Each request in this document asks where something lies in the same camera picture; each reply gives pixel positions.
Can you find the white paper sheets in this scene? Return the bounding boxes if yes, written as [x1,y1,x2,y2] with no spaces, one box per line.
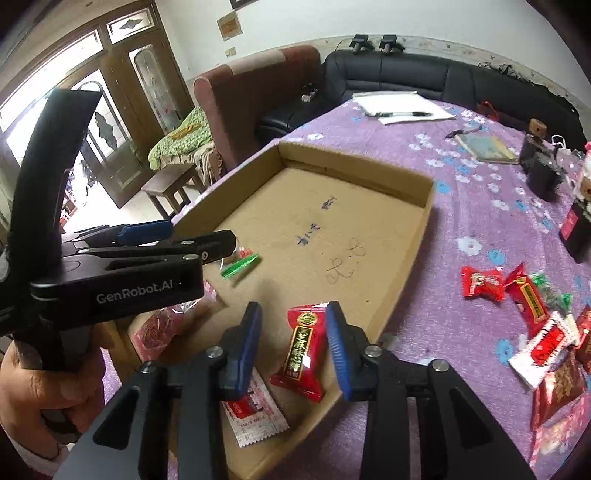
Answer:
[352,90,458,126]

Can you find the green floral blanket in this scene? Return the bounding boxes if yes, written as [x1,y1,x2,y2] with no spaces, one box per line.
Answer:
[148,107,214,171]

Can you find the green wrapper snack packet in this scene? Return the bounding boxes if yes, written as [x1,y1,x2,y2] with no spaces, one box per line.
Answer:
[529,272,573,315]

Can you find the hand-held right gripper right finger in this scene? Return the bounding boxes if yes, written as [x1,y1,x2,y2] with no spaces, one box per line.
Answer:
[324,301,539,480]

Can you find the brown armchair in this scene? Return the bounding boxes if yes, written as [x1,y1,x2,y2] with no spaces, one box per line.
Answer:
[193,45,322,171]

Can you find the black leather sofa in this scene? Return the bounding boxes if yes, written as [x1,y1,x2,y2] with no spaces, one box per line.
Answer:
[256,48,585,144]

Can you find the long red snack packet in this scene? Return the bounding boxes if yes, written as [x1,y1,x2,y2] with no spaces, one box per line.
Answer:
[505,263,550,337]

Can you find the red snack packet black label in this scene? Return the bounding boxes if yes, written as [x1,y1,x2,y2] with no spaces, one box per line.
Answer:
[270,302,340,403]

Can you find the pink red snack packet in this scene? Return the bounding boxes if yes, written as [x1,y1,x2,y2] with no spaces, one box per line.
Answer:
[531,401,591,467]

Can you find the red brown snack packet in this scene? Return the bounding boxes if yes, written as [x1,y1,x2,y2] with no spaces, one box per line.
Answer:
[531,353,587,430]

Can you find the clear pink snack packet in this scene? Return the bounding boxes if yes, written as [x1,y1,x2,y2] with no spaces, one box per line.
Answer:
[129,281,227,363]

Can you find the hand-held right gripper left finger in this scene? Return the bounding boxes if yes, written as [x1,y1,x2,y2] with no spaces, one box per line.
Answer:
[58,301,264,480]

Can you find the red candy white label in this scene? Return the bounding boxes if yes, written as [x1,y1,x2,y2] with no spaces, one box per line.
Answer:
[460,265,505,301]

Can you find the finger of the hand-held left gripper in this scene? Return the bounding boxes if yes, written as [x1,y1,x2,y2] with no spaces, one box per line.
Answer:
[62,220,174,252]
[62,230,238,268]

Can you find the wooden glass door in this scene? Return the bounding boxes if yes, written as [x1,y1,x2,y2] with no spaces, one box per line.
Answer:
[0,4,195,232]

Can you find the shallow cardboard box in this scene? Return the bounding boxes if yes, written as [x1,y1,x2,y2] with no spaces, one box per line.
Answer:
[104,140,435,480]

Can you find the white red snack packet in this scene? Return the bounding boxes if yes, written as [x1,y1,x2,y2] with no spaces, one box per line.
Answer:
[221,367,290,448]

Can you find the person's left hand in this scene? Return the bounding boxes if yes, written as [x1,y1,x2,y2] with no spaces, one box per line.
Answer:
[0,344,108,446]

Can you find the wooden stool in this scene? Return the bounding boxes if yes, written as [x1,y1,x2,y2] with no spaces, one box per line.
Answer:
[141,162,204,220]

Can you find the small green candy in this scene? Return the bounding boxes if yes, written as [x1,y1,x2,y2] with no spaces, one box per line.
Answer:
[219,247,260,280]

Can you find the white pillow packet red label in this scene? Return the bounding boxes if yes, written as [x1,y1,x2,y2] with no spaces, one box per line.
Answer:
[509,310,580,388]

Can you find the purple floral tablecloth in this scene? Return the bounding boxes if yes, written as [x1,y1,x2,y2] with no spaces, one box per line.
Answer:
[99,99,591,480]

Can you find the thin booklet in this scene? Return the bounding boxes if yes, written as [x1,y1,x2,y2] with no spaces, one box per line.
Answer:
[455,133,520,164]

